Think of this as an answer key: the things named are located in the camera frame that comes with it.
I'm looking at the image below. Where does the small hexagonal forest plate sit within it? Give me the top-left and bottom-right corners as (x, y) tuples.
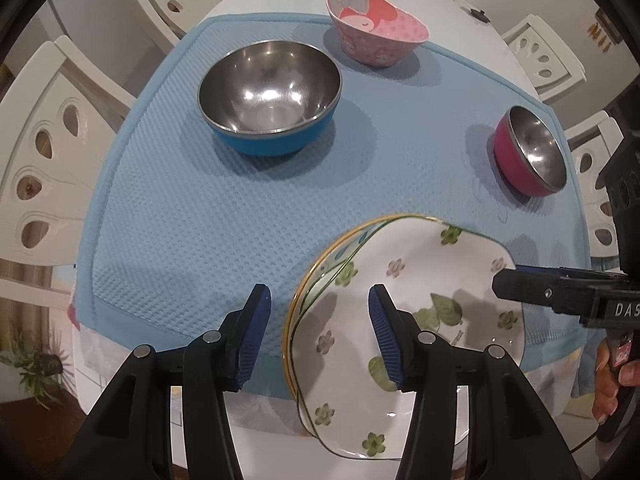
(291, 214), (525, 460)

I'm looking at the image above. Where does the blue sunflower round plate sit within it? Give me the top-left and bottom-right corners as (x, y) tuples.
(281, 214), (418, 401)

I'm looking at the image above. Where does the pink steel bowl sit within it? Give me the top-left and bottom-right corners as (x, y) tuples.
(494, 105), (567, 197)

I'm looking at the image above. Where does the blue steel bowl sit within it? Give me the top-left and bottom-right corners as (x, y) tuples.
(198, 40), (343, 157)

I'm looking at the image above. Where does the pink cartoon melamine bowl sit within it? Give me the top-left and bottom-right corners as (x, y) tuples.
(326, 0), (430, 68)

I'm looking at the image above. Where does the person's right hand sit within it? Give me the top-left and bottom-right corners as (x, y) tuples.
(592, 340), (640, 425)

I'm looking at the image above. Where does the white chair near right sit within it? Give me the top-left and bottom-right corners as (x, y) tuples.
(565, 110), (624, 258)

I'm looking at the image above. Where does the blue textured table mat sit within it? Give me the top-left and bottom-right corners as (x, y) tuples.
(74, 13), (590, 399)

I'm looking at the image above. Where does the potted green plant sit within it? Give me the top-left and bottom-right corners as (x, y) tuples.
(1, 325), (72, 411)

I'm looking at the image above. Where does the white chair far right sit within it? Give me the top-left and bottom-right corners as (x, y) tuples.
(502, 14), (587, 103)

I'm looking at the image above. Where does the white chair near left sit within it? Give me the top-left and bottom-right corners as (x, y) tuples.
(0, 34), (139, 311)

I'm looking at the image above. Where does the small black table object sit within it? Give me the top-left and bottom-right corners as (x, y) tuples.
(469, 8), (490, 24)

